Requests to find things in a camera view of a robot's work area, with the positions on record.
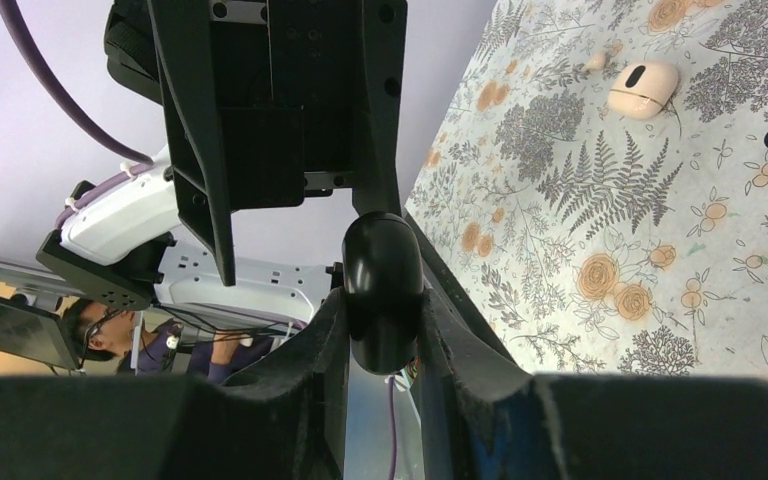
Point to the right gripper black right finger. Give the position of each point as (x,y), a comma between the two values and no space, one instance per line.
(485,418)

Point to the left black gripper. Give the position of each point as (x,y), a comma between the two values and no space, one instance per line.
(266,103)

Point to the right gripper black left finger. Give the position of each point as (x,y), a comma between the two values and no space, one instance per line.
(281,418)

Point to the black earbud charging case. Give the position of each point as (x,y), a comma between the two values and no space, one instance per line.
(383,291)

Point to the pink earbud charging case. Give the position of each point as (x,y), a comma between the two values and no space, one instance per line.
(643,89)

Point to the person at monitor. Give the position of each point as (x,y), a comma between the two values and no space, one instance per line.
(101,333)

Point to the dark monitor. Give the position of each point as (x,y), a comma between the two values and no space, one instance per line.
(35,335)

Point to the floral table mat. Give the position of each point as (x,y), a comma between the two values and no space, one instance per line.
(593,242)

